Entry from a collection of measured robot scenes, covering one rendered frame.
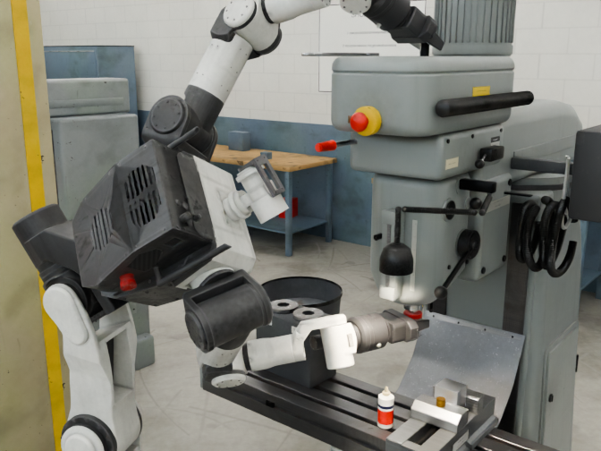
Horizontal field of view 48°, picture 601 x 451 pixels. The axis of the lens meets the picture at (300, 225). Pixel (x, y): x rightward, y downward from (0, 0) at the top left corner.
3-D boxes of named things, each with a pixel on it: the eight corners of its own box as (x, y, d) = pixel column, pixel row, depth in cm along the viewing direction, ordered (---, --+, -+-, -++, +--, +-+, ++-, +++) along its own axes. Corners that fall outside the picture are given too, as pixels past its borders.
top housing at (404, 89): (425, 140, 133) (428, 55, 129) (319, 131, 149) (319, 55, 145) (516, 122, 169) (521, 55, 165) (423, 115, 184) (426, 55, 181)
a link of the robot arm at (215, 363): (192, 391, 154) (207, 360, 135) (188, 336, 160) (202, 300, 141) (242, 387, 157) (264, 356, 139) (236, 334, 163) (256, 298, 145)
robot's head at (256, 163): (247, 212, 138) (271, 198, 133) (226, 175, 138) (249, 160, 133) (266, 201, 143) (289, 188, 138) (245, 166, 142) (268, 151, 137)
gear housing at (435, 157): (441, 182, 143) (444, 135, 141) (346, 170, 158) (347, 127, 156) (503, 163, 168) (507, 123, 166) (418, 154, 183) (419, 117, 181)
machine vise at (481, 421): (436, 487, 149) (438, 443, 147) (378, 463, 158) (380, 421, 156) (499, 421, 176) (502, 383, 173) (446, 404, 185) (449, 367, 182)
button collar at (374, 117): (376, 137, 138) (376, 106, 136) (351, 134, 141) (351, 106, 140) (381, 136, 139) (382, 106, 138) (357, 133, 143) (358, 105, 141)
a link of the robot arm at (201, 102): (174, 74, 146) (145, 130, 145) (207, 87, 142) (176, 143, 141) (199, 97, 157) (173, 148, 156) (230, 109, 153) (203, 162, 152)
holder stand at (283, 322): (309, 389, 193) (309, 324, 188) (256, 366, 207) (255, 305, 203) (336, 375, 202) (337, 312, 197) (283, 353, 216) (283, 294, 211)
